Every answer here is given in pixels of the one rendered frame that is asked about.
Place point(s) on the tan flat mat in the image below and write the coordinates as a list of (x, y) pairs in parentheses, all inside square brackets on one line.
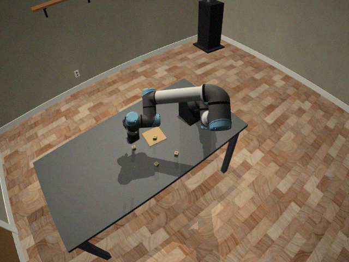
[(148, 135)]

